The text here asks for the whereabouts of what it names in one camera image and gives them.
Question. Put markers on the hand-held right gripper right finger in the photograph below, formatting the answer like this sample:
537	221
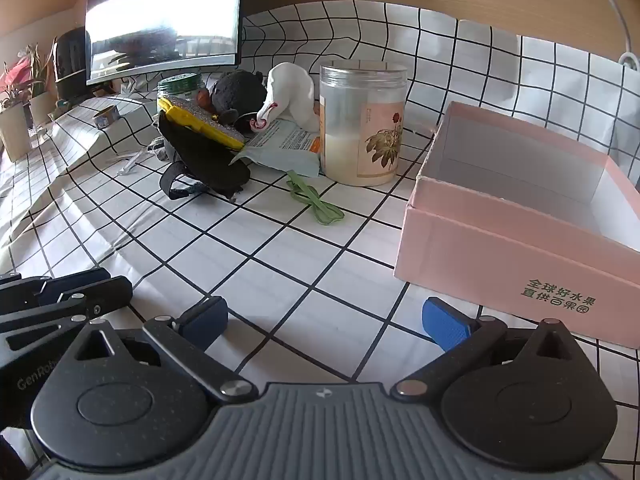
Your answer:
445	327

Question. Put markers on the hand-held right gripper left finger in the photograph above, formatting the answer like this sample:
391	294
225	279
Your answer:
205	317

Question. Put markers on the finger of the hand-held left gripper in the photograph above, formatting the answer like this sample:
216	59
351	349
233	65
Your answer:
75	282
107	292

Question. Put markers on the pink cardboard box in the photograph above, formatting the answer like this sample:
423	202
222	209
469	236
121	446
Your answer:
475	260

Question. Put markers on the black cloth pouch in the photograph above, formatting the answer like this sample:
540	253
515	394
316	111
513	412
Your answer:
200	160

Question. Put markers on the dark brown plush bear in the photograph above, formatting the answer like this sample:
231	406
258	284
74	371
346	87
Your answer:
240	90

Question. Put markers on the white plush toy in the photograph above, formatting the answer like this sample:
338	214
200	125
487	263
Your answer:
290	90

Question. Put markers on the white checkered tablecloth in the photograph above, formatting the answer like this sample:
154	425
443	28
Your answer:
280	270

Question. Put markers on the clear plastic wrapper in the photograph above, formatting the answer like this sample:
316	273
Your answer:
134	162

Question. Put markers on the green hair clip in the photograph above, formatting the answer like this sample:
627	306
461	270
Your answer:
310	195

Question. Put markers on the red leaf potted plant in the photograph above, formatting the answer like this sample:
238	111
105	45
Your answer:
14	130

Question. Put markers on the green potted plant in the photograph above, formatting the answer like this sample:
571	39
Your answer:
41	105

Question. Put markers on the clear plastic jar flower label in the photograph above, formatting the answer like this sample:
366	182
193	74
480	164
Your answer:
350	160

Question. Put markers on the yellow glitter pouch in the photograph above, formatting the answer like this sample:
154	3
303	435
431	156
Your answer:
200	120

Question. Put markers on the black speaker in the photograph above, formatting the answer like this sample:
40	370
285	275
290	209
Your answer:
72	65

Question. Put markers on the green lid jar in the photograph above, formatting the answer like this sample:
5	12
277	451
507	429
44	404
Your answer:
180	85

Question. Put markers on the black computer monitor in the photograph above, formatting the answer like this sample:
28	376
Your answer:
165	10

